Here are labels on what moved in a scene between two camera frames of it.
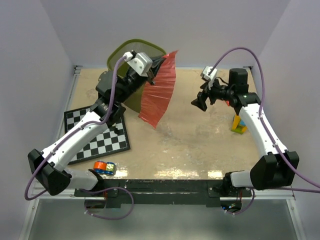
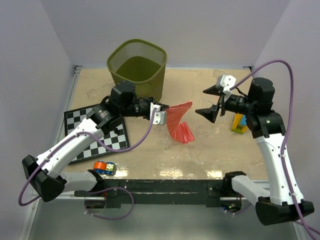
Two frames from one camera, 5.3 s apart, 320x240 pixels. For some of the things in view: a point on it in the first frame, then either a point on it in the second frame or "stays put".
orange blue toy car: (105, 168) stays put
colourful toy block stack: (238, 125) stays put
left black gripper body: (136, 84) -> (151, 99)
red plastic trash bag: (158, 97) -> (180, 131)
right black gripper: (200, 101) -> (211, 113)
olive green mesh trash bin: (120, 49) stays put
